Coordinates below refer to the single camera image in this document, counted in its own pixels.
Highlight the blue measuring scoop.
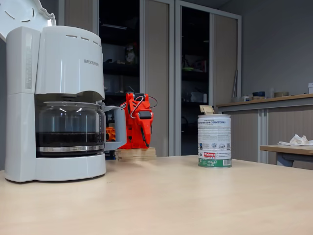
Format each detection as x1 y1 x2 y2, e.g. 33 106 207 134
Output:
199 105 216 115

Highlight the white green coffee tin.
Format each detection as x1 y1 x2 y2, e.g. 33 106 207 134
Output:
197 114 232 169

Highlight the white drip coffee maker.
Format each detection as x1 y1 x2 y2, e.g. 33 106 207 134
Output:
0 0 108 183

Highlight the wooden base block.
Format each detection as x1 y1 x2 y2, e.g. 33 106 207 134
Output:
114 146 157 162

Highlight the orange printed clamp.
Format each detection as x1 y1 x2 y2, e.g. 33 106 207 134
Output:
105 126 117 142

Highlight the colourful shelf box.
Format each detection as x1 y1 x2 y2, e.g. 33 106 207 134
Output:
124 45 138 65

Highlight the grey sliding-door cabinet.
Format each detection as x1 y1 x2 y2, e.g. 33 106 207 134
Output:
58 0 176 157
175 0 243 162

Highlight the low cabinet wooden top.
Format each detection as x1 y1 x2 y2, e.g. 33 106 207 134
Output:
216 94 313 169

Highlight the wooden side table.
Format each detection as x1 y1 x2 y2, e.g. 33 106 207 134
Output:
259 144 313 167

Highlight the crumpled white tissue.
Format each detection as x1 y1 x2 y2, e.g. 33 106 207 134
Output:
278 134 313 147

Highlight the white servo cable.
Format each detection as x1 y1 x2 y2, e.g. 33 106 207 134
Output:
131 95 145 118

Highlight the glass carafe grey handle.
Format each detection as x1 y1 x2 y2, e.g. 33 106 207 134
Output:
35 100 128 157

